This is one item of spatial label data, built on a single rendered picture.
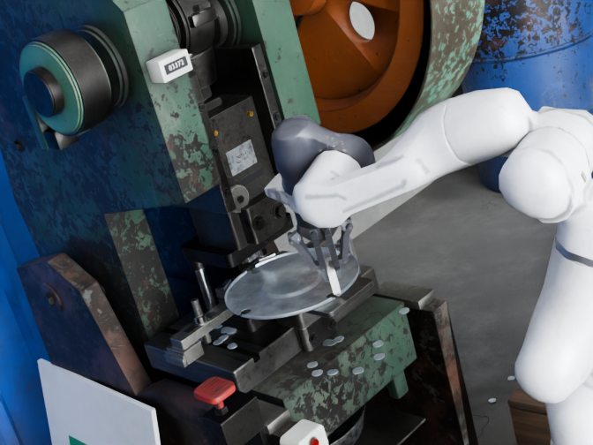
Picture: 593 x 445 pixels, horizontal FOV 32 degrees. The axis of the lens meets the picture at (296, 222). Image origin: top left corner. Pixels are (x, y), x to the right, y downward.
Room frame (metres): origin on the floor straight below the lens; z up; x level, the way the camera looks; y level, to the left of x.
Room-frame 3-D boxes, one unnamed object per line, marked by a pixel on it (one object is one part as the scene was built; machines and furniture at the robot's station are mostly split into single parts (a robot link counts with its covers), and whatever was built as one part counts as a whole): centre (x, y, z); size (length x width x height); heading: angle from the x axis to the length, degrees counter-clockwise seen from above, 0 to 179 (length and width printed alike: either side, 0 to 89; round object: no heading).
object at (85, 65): (1.89, 0.33, 1.31); 0.22 x 0.12 x 0.22; 40
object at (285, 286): (1.94, 0.04, 0.78); 0.29 x 0.29 x 0.01
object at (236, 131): (2.00, 0.10, 1.04); 0.17 x 0.15 x 0.30; 40
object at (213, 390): (1.64, 0.23, 0.72); 0.07 x 0.06 x 0.08; 40
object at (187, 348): (1.92, 0.26, 0.76); 0.17 x 0.06 x 0.10; 130
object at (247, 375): (2.03, 0.13, 0.68); 0.45 x 0.30 x 0.06; 130
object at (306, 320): (1.90, 0.01, 0.72); 0.25 x 0.14 x 0.14; 40
